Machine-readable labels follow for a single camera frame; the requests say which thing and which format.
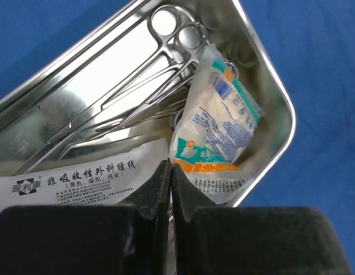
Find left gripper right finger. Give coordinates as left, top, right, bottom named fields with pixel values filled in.
left=173, top=166, right=352, bottom=274

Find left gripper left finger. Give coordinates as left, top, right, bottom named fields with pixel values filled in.
left=0, top=160, right=171, bottom=274

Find white suture packet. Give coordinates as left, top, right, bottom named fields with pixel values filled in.
left=0, top=138, right=168, bottom=210

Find glove packet teal orange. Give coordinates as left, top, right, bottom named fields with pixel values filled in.
left=169, top=44, right=262, bottom=204

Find metal instrument tray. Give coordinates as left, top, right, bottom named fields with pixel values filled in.
left=0, top=1, right=296, bottom=206

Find blue surgical drape cloth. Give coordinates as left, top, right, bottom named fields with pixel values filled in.
left=0, top=1, right=355, bottom=257

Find steel surgical scissors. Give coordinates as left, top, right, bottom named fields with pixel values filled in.
left=15, top=5, right=208, bottom=175

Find steel forceps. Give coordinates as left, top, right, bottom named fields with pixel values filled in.
left=58, top=99, right=186, bottom=160

